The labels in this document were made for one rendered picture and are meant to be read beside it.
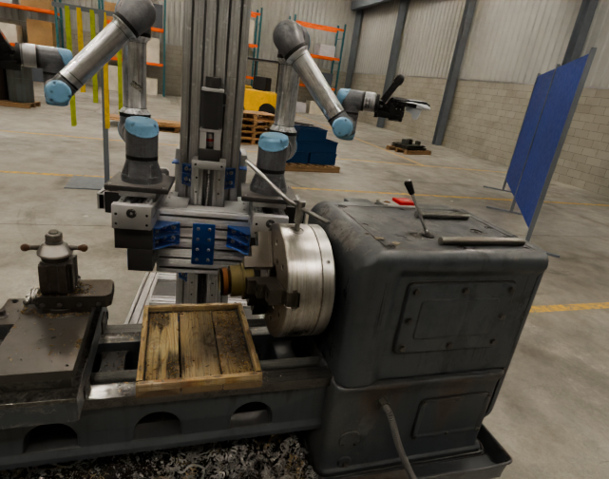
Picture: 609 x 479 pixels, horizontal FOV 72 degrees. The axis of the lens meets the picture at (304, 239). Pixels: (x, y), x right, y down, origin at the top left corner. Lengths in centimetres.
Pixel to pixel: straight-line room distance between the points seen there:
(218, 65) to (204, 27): 14
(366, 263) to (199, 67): 112
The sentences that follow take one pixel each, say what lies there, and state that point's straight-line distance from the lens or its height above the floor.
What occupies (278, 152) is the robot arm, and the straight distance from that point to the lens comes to 166.
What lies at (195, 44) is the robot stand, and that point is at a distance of 181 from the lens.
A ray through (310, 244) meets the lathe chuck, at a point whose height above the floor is 122.
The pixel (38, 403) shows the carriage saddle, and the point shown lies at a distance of 106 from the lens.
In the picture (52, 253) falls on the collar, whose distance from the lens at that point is 118.
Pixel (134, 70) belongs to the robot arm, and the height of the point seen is 155.
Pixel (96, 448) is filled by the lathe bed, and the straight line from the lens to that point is 124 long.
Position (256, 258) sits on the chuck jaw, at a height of 114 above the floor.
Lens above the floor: 160
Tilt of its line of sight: 21 degrees down
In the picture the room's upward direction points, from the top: 8 degrees clockwise
